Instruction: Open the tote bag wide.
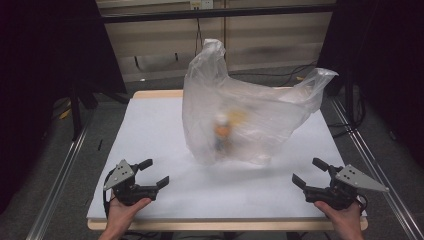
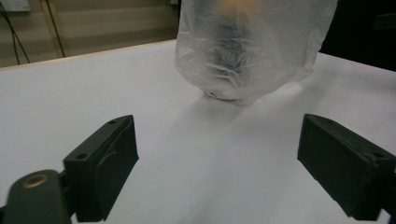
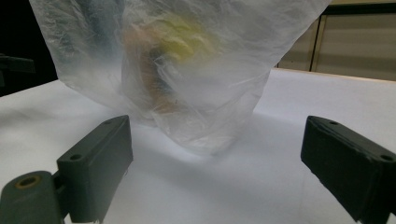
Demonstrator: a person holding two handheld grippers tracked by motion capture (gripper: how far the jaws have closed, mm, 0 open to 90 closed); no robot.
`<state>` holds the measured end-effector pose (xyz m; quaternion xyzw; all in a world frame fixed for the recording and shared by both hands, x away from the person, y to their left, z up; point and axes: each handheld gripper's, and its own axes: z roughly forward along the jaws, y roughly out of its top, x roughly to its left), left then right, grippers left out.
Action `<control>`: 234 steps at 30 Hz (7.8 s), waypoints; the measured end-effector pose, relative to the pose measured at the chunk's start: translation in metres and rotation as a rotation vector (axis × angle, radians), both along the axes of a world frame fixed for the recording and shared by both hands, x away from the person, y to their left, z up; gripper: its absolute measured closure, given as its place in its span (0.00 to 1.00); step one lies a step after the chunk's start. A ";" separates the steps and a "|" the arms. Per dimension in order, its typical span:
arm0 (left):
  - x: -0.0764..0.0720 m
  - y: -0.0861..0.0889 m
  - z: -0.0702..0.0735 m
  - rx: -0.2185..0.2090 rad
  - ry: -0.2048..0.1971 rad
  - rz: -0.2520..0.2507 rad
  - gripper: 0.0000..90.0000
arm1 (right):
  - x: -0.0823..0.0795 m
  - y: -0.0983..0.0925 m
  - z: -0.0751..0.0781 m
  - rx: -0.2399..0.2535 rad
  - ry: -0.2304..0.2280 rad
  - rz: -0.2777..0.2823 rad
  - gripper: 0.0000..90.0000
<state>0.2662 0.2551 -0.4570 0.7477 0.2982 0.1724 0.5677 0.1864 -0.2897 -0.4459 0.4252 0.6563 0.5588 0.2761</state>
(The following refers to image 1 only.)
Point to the yellow floor marker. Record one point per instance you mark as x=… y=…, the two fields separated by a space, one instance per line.
x=65 y=114

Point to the light wooden table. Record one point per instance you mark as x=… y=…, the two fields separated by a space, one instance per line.
x=200 y=225

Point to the yellow item inside bag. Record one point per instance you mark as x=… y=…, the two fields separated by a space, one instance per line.
x=238 y=117

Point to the small black stick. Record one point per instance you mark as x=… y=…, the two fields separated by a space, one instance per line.
x=100 y=144

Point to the black metal stand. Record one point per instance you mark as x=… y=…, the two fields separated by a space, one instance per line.
x=349 y=96
x=76 y=113

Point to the white table mat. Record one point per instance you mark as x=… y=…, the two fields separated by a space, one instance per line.
x=150 y=133

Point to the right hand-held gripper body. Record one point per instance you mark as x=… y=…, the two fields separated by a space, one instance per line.
x=340 y=193

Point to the black horizontal bar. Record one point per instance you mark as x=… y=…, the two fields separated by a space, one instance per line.
x=200 y=14

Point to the orange bottle with white cap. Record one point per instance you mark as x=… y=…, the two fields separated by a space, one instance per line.
x=222 y=131

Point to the metal floor rail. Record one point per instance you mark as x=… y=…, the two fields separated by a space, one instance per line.
x=56 y=190
x=383 y=176

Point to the dark curtain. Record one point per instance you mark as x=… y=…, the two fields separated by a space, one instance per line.
x=40 y=66
x=390 y=66

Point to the person's right hand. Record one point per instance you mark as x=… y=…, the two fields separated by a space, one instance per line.
x=346 y=218

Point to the white wall power outlet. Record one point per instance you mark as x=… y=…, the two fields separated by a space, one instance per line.
x=201 y=4

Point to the person's left hand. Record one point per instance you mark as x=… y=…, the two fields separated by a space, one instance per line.
x=121 y=215

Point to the translucent white plastic bag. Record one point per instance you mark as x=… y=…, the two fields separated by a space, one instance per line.
x=260 y=96

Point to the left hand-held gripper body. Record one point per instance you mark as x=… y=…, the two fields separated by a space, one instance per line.
x=124 y=181

